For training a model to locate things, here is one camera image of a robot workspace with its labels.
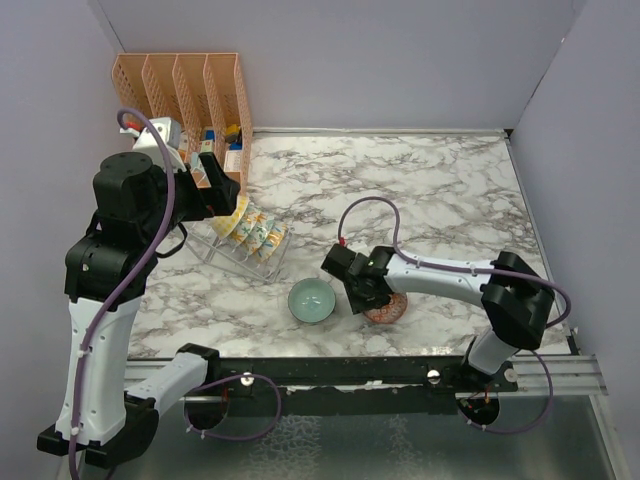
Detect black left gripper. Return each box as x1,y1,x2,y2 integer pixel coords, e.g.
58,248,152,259
143,151,241,245

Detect red patterned ceramic bowl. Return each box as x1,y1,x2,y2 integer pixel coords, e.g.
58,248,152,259
363,293,408,325

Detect yellow sun pattern bowl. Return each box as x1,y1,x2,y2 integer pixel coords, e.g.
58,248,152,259
210,195,250,239

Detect white orange flower small bowl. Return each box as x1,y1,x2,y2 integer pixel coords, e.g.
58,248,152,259
229,206,261,247

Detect white bowl orange flower green leaves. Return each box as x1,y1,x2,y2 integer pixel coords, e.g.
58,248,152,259
242,214,275,255

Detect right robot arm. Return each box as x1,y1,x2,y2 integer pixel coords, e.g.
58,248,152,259
321,244,555,391

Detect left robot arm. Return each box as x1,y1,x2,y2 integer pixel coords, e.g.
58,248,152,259
37,151,240,469

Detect white stationery box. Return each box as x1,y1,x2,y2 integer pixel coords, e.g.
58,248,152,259
224,150,243,173

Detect white red small box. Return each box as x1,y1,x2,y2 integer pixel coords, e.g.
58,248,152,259
200,140,215,153

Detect yellow grey eraser block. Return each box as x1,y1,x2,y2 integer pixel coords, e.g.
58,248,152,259
225,124,242,144

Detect light teal ceramic bowl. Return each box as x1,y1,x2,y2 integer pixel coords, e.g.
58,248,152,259
287,278,336,324

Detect peach plastic file organizer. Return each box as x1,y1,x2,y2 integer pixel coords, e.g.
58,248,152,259
112,53,253,192

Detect white wire dish rack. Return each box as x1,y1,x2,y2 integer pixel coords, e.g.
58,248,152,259
186,199,293,284

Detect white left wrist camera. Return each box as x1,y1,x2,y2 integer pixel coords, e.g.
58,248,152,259
118,116,183,166

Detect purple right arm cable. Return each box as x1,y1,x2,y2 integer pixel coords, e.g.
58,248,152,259
337,196,572,436

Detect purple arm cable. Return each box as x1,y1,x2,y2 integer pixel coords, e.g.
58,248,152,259
337,196,572,436
67,107,178,480

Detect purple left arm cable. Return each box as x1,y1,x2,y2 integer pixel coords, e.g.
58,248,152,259
67,107,178,480

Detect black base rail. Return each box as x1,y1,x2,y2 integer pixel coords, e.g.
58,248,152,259
215,355,517,416

